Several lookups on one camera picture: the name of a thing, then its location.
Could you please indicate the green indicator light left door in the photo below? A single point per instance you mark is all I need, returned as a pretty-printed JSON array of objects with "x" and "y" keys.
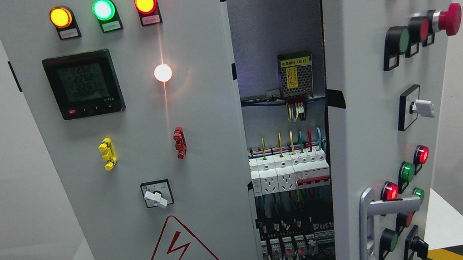
[{"x": 108, "y": 17}]

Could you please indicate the yellow indicator light left door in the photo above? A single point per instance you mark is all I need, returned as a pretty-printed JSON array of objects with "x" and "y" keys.
[{"x": 65, "y": 22}]

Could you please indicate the red terminal post block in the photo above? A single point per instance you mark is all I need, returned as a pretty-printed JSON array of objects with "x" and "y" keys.
[{"x": 180, "y": 143}]

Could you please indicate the white selector switch right door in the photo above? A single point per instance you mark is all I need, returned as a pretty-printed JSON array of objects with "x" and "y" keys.
[{"x": 410, "y": 106}]

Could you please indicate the perforated metal power supply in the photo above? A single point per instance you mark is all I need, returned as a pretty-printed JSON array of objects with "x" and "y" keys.
[{"x": 295, "y": 71}]

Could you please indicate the white socket breaker row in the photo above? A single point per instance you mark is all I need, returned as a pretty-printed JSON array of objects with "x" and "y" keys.
[{"x": 289, "y": 172}]

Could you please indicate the grey cabinet door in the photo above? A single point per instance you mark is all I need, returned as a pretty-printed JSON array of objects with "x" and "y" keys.
[
  {"x": 209, "y": 185},
  {"x": 374, "y": 51}
]

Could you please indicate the yellow terminal post block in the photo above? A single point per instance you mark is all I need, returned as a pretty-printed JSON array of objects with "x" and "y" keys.
[{"x": 108, "y": 153}]

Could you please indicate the black digital power meter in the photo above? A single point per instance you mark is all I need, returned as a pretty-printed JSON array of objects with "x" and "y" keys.
[{"x": 84, "y": 84}]

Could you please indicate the silver door handle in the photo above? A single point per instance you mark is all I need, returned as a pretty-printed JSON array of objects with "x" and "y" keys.
[{"x": 373, "y": 246}]

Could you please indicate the white glowing indicator light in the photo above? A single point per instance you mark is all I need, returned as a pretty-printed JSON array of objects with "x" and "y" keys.
[{"x": 163, "y": 72}]

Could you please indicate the red mushroom emergency stop button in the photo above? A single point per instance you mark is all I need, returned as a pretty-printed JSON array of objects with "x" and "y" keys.
[{"x": 448, "y": 20}]

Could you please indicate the red indicator light left door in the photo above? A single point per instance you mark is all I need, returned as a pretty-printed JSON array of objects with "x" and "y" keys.
[{"x": 148, "y": 12}]

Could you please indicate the relay terminal block row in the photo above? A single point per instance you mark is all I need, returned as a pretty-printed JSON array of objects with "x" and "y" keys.
[{"x": 295, "y": 238}]

